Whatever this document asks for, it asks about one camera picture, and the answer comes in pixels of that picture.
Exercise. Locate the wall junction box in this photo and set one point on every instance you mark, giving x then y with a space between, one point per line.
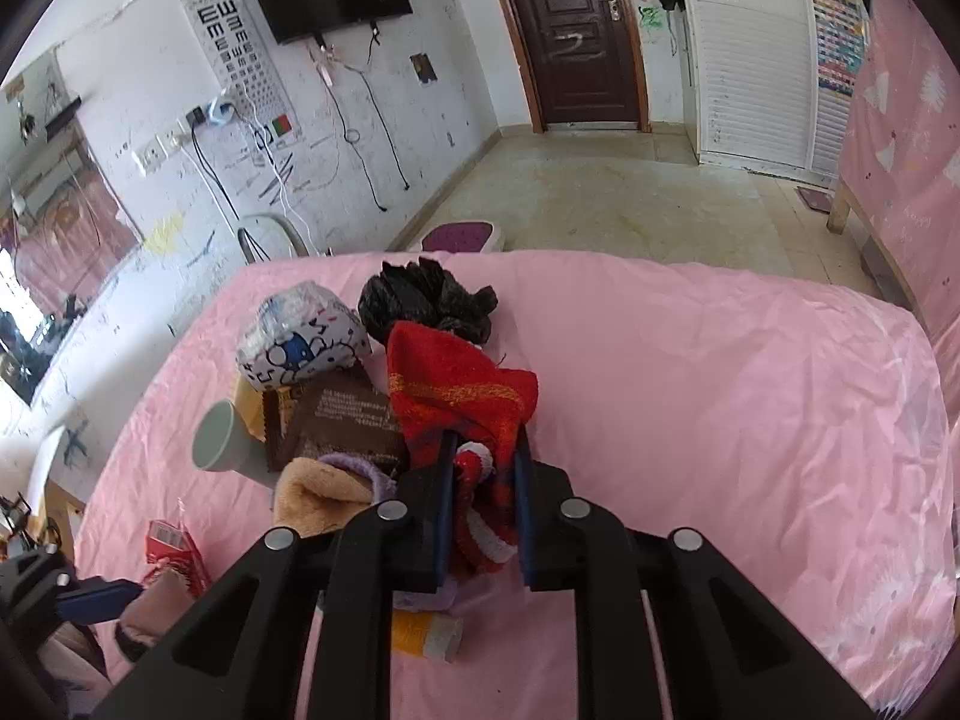
422 69

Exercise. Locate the colourful grid poster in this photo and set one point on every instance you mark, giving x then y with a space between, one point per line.
838 41

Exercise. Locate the pink bed sheet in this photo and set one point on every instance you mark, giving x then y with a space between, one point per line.
712 427

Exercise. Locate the white louvered wardrobe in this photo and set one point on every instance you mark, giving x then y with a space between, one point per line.
750 60

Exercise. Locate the small dark floor mat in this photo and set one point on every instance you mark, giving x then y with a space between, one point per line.
814 199

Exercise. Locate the black plastic bag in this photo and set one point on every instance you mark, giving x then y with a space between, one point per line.
420 300

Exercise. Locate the crumpled white cartoon wrapper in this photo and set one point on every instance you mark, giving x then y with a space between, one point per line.
300 345

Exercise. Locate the white chair back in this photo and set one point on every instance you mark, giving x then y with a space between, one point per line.
277 229

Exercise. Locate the grey paper cup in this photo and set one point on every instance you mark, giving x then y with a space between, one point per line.
221 439

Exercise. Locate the white wall socket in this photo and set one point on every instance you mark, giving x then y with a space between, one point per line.
154 154

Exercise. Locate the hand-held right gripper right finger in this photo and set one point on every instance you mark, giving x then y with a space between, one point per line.
523 514

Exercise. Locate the beige plush sock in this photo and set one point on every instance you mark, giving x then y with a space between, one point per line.
315 491

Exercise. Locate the wooden bed leg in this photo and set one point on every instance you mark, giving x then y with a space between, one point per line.
840 210

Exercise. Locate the light purple sock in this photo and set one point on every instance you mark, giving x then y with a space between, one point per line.
352 465

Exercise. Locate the wall mirror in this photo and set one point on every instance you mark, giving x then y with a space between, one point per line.
52 240

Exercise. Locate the brown snack packet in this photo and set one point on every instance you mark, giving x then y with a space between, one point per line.
345 412

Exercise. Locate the eye chart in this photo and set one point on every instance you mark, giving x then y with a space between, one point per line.
240 52

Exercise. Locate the yellow tube bottle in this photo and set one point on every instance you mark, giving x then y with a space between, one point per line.
420 634

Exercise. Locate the purple white floor scale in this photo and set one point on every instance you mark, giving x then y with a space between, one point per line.
457 238

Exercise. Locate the pink printed curtain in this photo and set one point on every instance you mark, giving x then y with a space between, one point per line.
911 165

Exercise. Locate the dark brown door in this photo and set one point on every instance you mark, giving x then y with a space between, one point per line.
574 37

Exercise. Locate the red snack wrapper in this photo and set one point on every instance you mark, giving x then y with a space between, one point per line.
169 540

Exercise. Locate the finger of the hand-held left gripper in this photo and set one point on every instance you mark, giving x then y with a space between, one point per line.
97 600

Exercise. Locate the pink plush sock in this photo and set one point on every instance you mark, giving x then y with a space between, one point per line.
154 607

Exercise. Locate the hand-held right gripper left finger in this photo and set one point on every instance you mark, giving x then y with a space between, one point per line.
448 499

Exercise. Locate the blue white power adapter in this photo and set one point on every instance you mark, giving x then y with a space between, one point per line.
221 111

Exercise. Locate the red striped sock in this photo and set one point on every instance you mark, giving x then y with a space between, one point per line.
450 382

